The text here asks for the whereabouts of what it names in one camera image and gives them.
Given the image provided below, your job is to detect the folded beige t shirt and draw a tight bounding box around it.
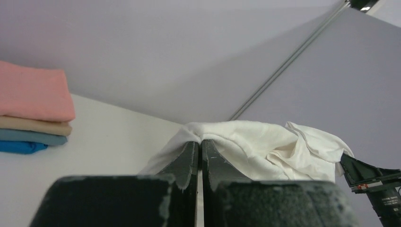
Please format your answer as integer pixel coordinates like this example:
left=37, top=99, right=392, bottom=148
left=0, top=116, right=72, bottom=136

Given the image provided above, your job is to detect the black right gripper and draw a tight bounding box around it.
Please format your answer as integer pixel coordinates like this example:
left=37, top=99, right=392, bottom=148
left=340, top=154, right=401, bottom=227

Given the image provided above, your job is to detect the white t shirt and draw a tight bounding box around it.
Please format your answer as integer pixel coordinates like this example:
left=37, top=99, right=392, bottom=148
left=142, top=121, right=353, bottom=182

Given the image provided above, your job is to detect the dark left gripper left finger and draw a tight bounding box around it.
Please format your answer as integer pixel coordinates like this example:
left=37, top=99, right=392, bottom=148
left=30, top=142, right=199, bottom=227

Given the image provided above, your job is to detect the right aluminium frame post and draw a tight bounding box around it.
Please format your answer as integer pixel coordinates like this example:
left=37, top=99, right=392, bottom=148
left=228, top=0, right=351, bottom=121

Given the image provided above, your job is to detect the folded bright blue t shirt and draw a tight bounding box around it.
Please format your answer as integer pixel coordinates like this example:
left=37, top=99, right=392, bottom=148
left=0, top=140, right=48, bottom=155

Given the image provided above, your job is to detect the folded pink t shirt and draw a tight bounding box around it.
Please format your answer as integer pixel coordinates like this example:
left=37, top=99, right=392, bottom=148
left=0, top=61, right=76, bottom=122

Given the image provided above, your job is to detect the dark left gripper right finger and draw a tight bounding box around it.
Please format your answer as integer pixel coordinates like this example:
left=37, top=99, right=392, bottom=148
left=202, top=140, right=359, bottom=227

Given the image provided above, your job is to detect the folded grey-blue t shirt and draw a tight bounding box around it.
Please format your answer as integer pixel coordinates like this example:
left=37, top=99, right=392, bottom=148
left=0, top=129, right=68, bottom=146

